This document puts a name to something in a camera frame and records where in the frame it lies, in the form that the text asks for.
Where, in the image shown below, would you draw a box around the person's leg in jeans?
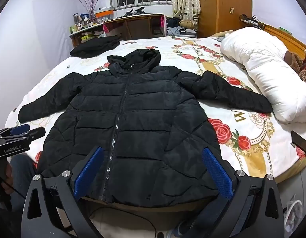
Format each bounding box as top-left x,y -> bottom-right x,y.
9,154 -> 39,212

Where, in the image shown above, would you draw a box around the white cable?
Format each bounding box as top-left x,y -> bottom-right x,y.
284,198 -> 305,219

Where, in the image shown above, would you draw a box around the black hooded puffer jacket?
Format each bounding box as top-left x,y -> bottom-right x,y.
18,49 -> 273,208

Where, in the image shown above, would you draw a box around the brown teddy bear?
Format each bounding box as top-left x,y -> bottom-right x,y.
284,42 -> 306,88

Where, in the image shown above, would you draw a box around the black smartphone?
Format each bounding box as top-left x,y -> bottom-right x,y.
291,130 -> 306,155

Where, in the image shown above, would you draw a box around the wooden headboard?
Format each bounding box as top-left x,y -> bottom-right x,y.
238,14 -> 306,55

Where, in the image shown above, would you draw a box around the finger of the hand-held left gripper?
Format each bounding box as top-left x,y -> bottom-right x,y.
10,123 -> 30,136
13,126 -> 46,143

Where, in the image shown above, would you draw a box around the wooden wardrobe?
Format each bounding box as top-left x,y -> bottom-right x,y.
197,0 -> 253,39

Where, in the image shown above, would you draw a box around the group of bottles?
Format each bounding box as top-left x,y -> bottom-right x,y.
69,12 -> 97,34

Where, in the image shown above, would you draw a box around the white duvet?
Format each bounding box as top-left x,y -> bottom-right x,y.
220,27 -> 306,124

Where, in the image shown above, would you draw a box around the blue sneaker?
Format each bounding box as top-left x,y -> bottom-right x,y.
165,219 -> 207,238

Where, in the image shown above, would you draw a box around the folded black clothing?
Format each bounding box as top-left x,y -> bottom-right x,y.
69,35 -> 121,58

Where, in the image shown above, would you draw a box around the orange storage box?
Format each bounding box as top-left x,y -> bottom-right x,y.
94,7 -> 115,21

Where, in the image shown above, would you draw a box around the wooden desk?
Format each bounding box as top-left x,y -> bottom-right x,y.
102,13 -> 167,41

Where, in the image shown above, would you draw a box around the pile of clothes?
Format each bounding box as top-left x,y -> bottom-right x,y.
165,17 -> 198,36

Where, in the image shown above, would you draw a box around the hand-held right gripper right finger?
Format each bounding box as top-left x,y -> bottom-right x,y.
201,147 -> 285,238

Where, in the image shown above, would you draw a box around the black floor cable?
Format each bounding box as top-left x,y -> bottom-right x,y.
89,204 -> 164,238

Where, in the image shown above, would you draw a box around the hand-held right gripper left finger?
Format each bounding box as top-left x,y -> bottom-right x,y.
21,146 -> 105,238

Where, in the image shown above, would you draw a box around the rose print bedsheet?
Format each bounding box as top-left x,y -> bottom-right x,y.
6,34 -> 306,186

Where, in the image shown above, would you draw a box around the purple flower branches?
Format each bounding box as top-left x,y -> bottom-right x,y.
77,0 -> 104,16

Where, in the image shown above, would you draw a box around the black stand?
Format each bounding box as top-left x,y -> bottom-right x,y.
120,7 -> 146,17

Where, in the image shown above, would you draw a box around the person's left hand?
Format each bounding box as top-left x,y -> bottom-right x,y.
1,162 -> 14,199

